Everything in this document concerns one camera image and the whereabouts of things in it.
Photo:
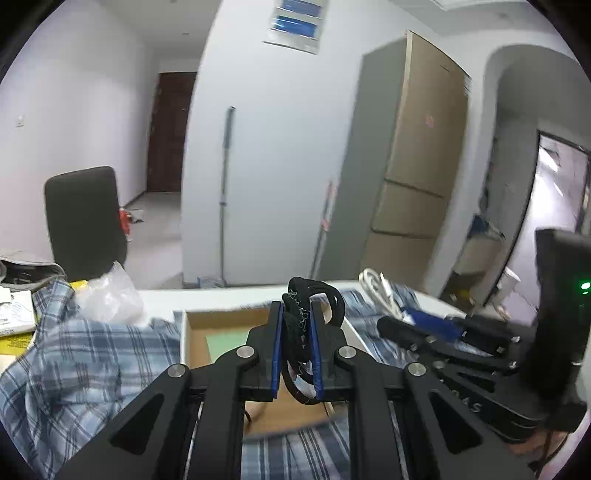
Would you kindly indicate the yellow paper packet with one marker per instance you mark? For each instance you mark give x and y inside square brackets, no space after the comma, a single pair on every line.
[14,342]

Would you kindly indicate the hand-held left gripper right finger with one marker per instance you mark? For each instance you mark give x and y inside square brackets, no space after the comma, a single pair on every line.
[316,350]

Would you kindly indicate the cardboard box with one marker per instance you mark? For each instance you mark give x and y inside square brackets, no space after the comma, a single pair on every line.
[203,323]

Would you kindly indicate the small red floor item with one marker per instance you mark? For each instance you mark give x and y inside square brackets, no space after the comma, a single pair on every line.
[124,221]

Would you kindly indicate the black office chair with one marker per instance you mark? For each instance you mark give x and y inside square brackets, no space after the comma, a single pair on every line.
[85,221]

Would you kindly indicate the blue plaid cloth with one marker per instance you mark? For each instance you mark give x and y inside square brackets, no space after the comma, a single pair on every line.
[74,364]

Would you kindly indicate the beige storage bin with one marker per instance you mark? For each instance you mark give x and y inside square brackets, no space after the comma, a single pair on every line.
[478,256]

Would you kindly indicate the white paper box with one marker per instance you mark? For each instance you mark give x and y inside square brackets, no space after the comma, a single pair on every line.
[16,309]

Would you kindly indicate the beige tall cabinet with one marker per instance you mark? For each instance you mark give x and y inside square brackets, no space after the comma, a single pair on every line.
[415,152]

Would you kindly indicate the green square pouch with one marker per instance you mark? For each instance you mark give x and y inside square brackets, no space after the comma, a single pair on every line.
[226,346]

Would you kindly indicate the clear plastic bag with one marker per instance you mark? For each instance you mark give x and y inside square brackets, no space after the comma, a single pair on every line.
[113,295]

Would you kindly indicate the blue wall poster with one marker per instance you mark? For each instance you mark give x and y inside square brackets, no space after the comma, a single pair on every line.
[295,23]

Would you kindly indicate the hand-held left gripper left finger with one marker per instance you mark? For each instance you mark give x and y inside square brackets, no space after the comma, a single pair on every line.
[276,350]

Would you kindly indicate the grey bag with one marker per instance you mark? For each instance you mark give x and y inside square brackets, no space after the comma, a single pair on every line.
[27,267]

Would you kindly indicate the dark brown door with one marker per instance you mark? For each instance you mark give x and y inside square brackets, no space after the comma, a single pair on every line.
[168,134]

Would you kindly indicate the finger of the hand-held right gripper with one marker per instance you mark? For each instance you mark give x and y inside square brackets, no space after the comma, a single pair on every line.
[401,330]
[431,323]

